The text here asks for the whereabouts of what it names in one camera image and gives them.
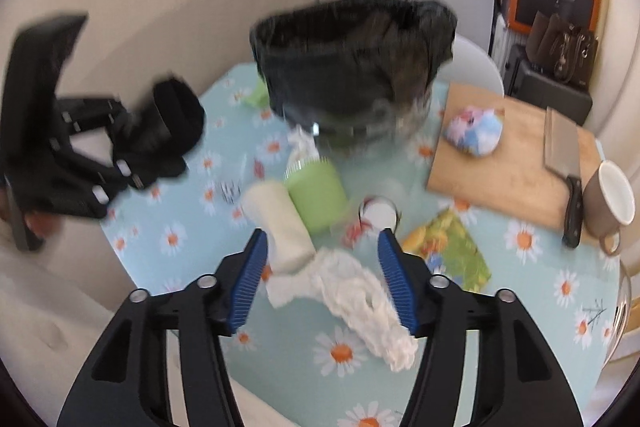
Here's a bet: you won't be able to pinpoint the wooden cutting board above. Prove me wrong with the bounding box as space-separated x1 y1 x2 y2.
426 83 568 233

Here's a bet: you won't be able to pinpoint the white paper cup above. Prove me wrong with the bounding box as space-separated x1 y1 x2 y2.
241 180 316 275

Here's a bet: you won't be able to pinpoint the white chair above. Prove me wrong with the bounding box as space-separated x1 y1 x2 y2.
435 35 504 96

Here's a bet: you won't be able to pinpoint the daisy print blue tablecloth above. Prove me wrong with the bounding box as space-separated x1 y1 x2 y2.
102 63 620 426

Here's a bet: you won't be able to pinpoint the clear plastic bag with sticker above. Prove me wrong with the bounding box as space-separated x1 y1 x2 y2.
341 178 407 249

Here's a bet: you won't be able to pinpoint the black bag lined trash bin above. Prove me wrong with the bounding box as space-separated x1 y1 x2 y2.
250 0 458 152

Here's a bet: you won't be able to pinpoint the steel cleaver black handle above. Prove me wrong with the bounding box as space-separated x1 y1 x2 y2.
544 107 584 249

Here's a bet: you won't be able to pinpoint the large white tissue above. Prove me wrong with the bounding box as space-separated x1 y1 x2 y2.
266 248 418 373

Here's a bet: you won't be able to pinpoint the brown leather handbag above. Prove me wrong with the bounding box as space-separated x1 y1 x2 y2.
525 12 599 91

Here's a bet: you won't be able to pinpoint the green yellow snack packet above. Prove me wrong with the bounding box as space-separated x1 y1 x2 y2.
401 209 491 293

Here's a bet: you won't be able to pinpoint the green curved plastic piece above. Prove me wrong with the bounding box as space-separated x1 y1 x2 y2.
243 78 270 109

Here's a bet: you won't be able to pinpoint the person's left hand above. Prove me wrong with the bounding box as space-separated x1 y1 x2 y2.
0 187 62 239

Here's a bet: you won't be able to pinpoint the beige ceramic mug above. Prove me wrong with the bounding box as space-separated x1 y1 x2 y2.
584 160 636 257

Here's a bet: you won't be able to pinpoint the pink blue wrapper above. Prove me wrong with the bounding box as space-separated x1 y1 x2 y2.
442 106 504 157

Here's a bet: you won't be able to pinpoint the black box under handbag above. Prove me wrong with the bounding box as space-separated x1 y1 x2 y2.
503 44 592 126

